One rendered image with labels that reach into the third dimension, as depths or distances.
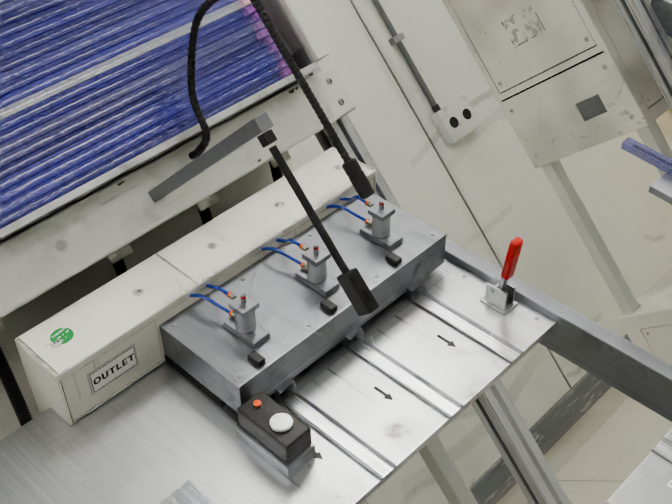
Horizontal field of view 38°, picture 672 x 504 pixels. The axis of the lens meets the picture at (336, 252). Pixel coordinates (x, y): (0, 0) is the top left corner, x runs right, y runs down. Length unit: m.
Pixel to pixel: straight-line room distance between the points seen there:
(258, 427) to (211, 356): 0.10
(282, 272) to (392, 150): 2.12
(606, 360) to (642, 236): 2.78
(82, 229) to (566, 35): 1.17
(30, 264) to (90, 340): 0.11
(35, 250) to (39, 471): 0.24
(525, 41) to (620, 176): 1.92
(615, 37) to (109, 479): 1.33
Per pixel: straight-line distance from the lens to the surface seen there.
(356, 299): 0.93
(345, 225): 1.21
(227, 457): 1.05
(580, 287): 3.65
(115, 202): 1.15
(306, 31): 1.28
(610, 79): 1.98
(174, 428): 1.08
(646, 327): 2.24
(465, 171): 3.40
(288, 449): 0.99
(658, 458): 1.08
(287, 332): 1.08
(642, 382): 1.17
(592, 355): 1.19
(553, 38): 2.02
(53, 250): 1.11
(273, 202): 1.22
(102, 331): 1.08
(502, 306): 1.19
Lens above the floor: 1.31
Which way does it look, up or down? 6 degrees down
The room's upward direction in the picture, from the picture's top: 30 degrees counter-clockwise
